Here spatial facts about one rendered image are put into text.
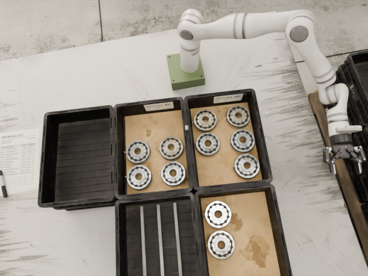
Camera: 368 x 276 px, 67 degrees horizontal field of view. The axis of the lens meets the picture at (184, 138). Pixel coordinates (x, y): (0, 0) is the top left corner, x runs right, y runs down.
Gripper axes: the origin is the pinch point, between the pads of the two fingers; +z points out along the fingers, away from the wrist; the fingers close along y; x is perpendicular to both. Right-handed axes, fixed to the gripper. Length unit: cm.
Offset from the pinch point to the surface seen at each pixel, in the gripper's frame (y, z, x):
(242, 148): 35.6, -12.3, -9.3
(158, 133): 71, -21, -15
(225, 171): 43.2, -3.0, -11.7
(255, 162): 31.2, -6.0, -8.5
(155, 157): 73, -10, -14
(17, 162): 142, -12, -30
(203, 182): 53, 1, -12
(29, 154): 137, -16, -30
